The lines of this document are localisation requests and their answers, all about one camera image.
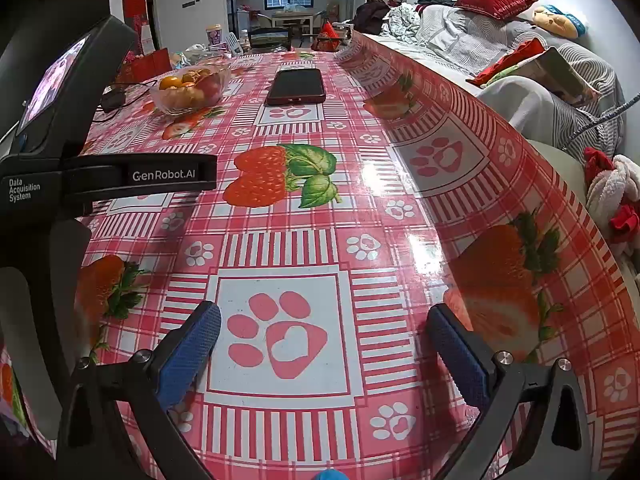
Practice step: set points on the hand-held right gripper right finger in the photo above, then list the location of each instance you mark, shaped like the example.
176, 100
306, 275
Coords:
460, 360

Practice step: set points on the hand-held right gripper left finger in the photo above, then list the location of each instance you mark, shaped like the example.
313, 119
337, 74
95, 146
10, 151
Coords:
192, 355

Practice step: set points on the clear glass bowl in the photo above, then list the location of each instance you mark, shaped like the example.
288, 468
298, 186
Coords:
192, 105

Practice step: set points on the person's right hand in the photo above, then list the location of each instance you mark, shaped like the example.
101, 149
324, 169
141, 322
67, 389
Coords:
325, 475

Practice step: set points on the black power adapter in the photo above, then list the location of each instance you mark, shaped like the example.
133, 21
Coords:
112, 101

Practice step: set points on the red gift box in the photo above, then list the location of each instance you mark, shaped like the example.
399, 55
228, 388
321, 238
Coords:
145, 66

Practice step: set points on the clear plastic bag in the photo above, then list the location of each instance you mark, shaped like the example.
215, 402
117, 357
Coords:
200, 54

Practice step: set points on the red checked strawberry tablecloth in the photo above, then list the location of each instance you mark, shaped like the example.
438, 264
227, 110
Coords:
350, 220

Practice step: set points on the purple lidded cup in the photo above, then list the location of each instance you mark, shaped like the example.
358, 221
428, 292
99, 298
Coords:
215, 35

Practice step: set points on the red and white fluffy cloth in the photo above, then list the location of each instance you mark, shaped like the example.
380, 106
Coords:
612, 190

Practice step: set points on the black rectangular box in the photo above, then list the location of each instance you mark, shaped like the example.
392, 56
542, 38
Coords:
267, 37

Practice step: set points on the dark red smartphone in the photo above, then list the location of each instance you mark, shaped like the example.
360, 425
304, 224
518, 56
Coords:
296, 86

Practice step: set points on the grey striped sofa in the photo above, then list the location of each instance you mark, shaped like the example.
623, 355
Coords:
525, 105

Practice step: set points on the white dining table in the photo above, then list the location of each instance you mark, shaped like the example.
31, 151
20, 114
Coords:
292, 16

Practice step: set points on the red bag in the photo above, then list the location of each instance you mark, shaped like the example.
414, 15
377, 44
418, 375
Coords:
327, 39

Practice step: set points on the open magazine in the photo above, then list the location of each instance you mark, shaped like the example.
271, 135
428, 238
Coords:
560, 77

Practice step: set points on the red cushion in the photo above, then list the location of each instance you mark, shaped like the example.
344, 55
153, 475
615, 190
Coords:
505, 62

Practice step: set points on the dark clothes pile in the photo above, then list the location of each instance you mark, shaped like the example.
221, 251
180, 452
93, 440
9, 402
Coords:
370, 16

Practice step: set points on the patterned crumpled blanket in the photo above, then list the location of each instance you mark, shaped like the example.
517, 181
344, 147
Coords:
400, 19

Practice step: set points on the plush dog pillow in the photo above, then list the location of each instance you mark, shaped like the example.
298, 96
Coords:
555, 20

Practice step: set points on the red embroidered pillow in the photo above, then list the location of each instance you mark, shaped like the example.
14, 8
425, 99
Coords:
495, 2

